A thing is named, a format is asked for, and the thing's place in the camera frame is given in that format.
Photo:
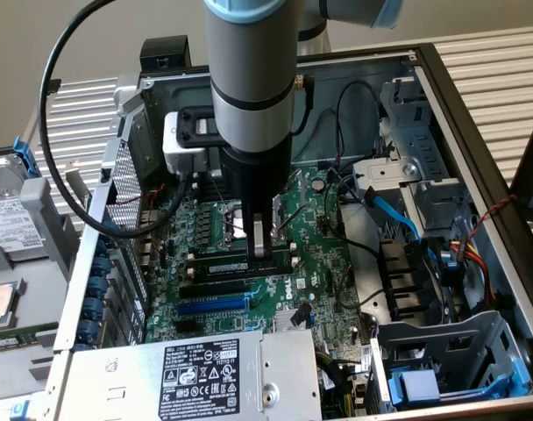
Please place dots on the black clamp block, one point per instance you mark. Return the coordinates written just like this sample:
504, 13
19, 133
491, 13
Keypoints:
165, 48

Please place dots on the black RAM stick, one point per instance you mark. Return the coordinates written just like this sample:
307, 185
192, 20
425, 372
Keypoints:
284, 259

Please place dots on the round coin cell battery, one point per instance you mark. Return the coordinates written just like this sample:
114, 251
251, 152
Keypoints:
320, 184

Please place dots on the blue expansion slot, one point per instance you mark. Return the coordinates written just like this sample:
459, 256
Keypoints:
211, 306

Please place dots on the grey disk cage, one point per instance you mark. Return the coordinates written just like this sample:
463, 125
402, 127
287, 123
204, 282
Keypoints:
450, 337

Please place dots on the grey printed parts rack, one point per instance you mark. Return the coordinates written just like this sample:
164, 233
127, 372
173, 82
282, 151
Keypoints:
47, 263

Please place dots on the blue plastic disk caddy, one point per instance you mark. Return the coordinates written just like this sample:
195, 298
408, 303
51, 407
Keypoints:
420, 383

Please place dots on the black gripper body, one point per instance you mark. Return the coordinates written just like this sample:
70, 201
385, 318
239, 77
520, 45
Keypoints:
257, 171

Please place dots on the long black expansion slot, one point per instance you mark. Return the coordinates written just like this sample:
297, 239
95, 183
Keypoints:
211, 290

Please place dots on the blue disk carrier rail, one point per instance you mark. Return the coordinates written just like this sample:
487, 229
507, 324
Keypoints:
25, 158

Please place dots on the green Dell motherboard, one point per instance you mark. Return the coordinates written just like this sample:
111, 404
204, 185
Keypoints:
336, 272

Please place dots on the black plastic fan bracket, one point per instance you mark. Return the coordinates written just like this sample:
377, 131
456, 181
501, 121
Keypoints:
402, 272

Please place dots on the silver hard disk drive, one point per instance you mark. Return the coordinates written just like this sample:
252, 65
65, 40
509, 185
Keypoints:
8, 210

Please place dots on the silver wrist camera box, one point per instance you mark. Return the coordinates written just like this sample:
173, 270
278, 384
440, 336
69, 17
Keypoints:
179, 153

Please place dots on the thin metal locking lever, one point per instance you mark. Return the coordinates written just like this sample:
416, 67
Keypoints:
293, 217

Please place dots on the green RAM stick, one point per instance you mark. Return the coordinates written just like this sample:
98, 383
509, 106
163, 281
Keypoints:
227, 266
21, 334

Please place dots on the grey power supply unit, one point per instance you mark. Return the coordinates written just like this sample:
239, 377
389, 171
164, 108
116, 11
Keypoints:
139, 377

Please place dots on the short black expansion slot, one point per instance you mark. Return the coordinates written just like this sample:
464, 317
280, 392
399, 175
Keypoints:
185, 325

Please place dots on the silver chipset heatsink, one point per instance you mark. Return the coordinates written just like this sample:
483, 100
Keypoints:
282, 322

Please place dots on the grey metal PC case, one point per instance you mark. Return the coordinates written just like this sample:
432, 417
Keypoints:
398, 70

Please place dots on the grey metal disk bay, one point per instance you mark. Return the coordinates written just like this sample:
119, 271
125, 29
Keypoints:
380, 173

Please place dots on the blue card retention bracket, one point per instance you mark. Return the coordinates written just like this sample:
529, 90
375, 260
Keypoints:
101, 265

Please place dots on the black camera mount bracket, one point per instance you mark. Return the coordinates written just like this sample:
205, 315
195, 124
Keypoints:
192, 131

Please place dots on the silver slot cover bracket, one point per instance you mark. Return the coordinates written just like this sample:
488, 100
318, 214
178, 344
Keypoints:
77, 180

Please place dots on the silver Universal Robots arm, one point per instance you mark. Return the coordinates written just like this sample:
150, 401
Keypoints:
249, 66

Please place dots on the silver CPU socket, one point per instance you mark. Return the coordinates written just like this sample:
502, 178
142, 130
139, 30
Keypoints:
236, 223

